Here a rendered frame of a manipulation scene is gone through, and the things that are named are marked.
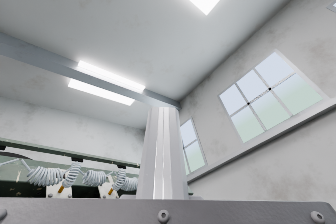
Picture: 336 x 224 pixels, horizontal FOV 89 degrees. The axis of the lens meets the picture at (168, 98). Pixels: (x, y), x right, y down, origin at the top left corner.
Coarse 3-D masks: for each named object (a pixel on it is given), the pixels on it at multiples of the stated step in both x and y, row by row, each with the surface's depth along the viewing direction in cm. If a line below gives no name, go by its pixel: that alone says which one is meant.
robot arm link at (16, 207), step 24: (0, 216) 4; (24, 216) 4; (48, 216) 4; (72, 216) 4; (96, 216) 4; (120, 216) 4; (144, 216) 4; (168, 216) 4; (192, 216) 4; (216, 216) 4; (240, 216) 4; (264, 216) 4; (288, 216) 4; (312, 216) 4
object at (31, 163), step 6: (0, 156) 107; (6, 156) 109; (0, 162) 105; (12, 162) 109; (18, 162) 111; (30, 162) 116; (36, 162) 118; (42, 162) 121; (48, 162) 124; (60, 168) 127; (66, 168) 130; (84, 168) 140; (90, 168) 143; (114, 174) 156; (126, 174) 165; (132, 174) 170
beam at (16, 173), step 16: (0, 176) 65; (16, 176) 69; (80, 176) 88; (112, 176) 102; (0, 192) 65; (16, 192) 68; (32, 192) 72; (80, 192) 84; (96, 192) 89; (128, 192) 101; (192, 192) 142
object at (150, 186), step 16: (160, 112) 10; (160, 128) 9; (144, 144) 8; (160, 144) 8; (144, 160) 7; (160, 160) 7; (144, 176) 6; (160, 176) 6; (144, 192) 6; (160, 192) 6
